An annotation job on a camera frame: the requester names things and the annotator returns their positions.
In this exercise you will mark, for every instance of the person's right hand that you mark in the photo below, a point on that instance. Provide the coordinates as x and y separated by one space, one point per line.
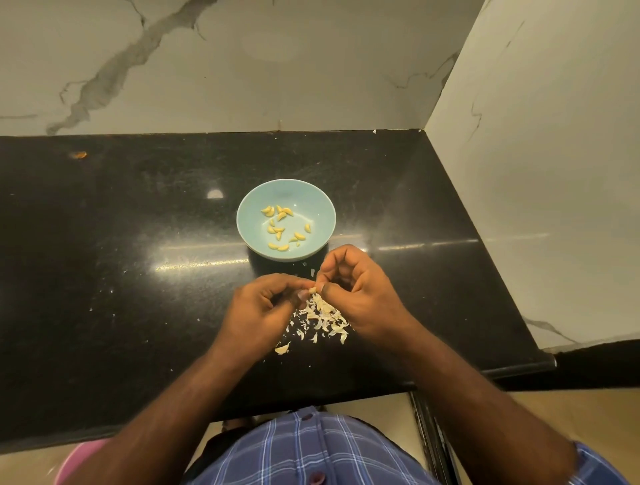
372 295

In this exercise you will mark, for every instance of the person's left hand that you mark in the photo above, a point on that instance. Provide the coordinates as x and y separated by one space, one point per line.
252 318

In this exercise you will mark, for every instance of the pile of garlic skins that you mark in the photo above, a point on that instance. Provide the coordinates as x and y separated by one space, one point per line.
325 318

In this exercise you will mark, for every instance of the small garlic clove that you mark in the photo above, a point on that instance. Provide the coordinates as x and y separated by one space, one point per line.
313 291

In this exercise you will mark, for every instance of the light blue bowl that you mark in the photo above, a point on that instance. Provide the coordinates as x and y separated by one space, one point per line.
322 244

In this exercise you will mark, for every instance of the cluster of peeled garlic cloves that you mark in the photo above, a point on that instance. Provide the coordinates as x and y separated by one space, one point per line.
283 212

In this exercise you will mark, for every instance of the person's right forearm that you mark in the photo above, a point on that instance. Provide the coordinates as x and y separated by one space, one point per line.
490 418

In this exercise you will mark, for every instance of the person's left forearm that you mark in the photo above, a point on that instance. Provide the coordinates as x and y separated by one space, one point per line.
155 430

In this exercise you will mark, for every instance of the person's left foot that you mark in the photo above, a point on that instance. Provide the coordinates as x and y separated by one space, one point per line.
236 424

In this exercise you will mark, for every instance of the blue plaid shirt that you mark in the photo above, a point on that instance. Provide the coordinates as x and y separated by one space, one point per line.
320 456

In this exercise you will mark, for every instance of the black cabinet trim strip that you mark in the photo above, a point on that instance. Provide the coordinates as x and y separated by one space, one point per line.
432 442

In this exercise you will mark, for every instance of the pink plastic bucket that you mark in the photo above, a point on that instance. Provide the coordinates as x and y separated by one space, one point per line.
78 462

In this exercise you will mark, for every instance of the small orange scrap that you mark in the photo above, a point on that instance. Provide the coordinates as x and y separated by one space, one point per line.
78 155

